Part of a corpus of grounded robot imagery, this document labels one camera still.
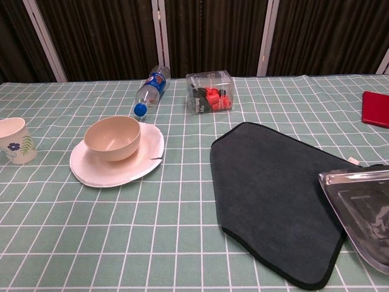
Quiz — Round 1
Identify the white floral cup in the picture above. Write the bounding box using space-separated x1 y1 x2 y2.
0 117 38 165

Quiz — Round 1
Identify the beige bowl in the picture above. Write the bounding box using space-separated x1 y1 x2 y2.
83 115 142 162

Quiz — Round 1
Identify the white paper plate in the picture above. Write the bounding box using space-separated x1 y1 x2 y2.
69 122 165 188

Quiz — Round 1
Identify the clear box with red caps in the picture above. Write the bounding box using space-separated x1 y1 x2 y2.
185 71 235 116

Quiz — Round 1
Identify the clear plastic bottle blue cap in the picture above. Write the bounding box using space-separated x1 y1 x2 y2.
134 64 171 117

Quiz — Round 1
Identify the dark green cloth mat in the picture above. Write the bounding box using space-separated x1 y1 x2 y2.
210 122 365 291

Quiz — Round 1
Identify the green checkered tablecloth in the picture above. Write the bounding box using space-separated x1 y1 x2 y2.
0 74 389 292

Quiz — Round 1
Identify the dark folding screen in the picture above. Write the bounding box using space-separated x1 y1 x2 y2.
0 0 389 85

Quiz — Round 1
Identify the clear plastic tray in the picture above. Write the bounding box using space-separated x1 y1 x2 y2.
318 169 389 273

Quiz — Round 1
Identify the red flat book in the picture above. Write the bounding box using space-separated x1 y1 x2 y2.
361 91 389 129

